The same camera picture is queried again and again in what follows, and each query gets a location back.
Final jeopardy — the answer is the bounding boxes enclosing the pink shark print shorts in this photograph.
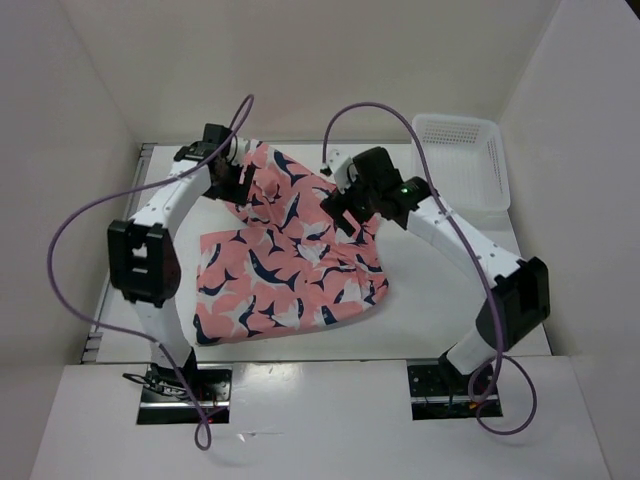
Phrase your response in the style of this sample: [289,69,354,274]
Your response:
[192,141,389,346]

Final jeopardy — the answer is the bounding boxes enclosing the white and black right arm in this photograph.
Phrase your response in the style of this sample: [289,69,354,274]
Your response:
[321,147,550,393]

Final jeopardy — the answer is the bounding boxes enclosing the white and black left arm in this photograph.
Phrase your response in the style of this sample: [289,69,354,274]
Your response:
[107,124,255,400]

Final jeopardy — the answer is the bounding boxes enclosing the white plastic basket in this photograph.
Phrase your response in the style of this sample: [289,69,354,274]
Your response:
[412,114,511,215]

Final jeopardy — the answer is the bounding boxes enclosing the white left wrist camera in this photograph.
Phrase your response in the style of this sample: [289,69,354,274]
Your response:
[227,136,261,169]

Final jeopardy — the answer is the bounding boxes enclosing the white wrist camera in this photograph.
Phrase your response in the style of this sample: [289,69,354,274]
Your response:
[321,149,358,193]
[227,136,261,169]

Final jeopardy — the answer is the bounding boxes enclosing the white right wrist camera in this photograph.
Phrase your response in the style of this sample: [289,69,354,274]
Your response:
[321,149,358,193]

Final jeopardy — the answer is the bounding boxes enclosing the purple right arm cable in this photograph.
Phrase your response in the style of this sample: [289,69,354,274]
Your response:
[319,101,539,437]

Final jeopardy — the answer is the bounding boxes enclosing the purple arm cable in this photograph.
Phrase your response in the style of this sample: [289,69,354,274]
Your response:
[319,101,539,437]
[47,93,255,450]

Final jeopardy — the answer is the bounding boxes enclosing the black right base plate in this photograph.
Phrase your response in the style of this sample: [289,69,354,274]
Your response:
[407,359,478,421]

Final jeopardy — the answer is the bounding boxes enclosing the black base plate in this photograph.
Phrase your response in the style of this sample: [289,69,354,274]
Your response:
[123,364,232,425]
[407,359,478,421]

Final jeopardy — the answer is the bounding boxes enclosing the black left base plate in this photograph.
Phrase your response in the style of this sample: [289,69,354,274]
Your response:
[123,364,232,425]

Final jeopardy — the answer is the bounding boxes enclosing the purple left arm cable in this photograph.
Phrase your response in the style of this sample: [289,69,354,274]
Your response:
[47,93,255,450]

